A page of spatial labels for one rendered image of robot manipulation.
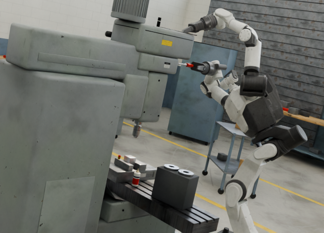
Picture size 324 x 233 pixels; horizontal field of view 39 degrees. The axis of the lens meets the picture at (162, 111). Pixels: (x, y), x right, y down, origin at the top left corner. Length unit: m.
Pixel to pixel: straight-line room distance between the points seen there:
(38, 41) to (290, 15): 9.06
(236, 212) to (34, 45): 1.60
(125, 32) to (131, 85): 0.30
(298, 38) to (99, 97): 8.66
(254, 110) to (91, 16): 8.14
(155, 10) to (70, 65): 9.66
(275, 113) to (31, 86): 1.46
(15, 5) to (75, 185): 7.49
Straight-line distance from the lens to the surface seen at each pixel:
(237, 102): 2.84
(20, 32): 2.32
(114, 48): 2.52
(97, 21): 10.81
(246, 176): 2.97
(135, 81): 2.65
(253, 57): 2.79
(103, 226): 2.81
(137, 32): 2.62
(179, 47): 2.84
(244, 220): 3.03
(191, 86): 8.98
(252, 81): 2.75
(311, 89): 10.47
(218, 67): 3.04
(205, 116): 8.92
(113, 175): 2.89
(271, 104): 2.92
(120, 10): 2.61
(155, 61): 2.73
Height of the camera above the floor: 1.83
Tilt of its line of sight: 9 degrees down
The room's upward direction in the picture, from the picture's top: 12 degrees clockwise
